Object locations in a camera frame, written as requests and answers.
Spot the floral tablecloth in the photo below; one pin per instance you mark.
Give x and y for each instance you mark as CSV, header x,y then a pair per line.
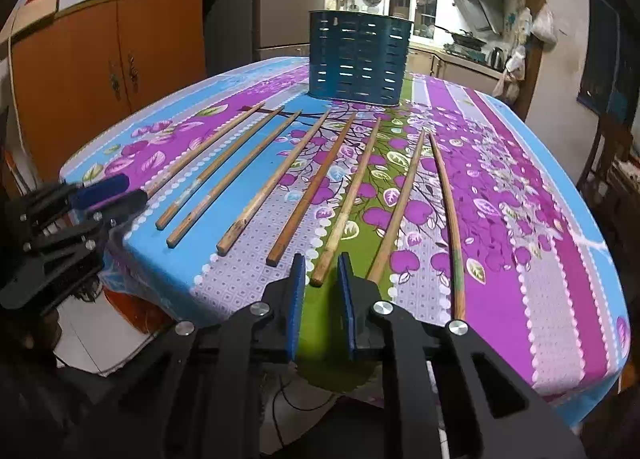
x,y
500,219

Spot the wooden chopstick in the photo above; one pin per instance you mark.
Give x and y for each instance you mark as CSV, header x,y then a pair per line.
x,y
347,201
451,229
275,181
235,178
205,148
220,168
312,189
398,205

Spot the white plastic bag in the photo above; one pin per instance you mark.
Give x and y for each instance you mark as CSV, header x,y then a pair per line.
x,y
544,23

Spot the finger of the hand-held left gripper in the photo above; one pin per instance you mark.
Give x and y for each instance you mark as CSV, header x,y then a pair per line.
x,y
100,189
122,204

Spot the grey refrigerator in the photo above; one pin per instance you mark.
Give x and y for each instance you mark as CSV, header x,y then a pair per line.
x,y
290,4

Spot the blue slotted utensil holder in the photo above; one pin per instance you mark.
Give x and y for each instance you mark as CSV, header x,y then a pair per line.
x,y
360,59

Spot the hanging bags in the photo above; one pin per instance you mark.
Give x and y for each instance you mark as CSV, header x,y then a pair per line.
x,y
512,69

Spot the black wok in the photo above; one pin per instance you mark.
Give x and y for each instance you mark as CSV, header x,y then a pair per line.
x,y
465,38

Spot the electric kettle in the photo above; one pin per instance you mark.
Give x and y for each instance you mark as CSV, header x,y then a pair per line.
x,y
496,58

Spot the wooden chair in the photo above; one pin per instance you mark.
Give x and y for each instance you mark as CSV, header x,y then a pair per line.
x,y
605,149

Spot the kitchen counter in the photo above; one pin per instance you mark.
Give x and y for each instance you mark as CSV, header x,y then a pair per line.
x,y
450,66

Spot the orange wooden cabinet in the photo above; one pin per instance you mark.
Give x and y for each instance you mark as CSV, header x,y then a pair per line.
x,y
75,69

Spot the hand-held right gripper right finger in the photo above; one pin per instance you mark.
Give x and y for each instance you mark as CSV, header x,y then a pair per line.
x,y
346,304

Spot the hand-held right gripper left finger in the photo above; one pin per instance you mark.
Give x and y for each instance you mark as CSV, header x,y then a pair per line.
x,y
297,304

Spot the range hood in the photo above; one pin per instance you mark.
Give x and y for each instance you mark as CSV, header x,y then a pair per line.
x,y
480,1

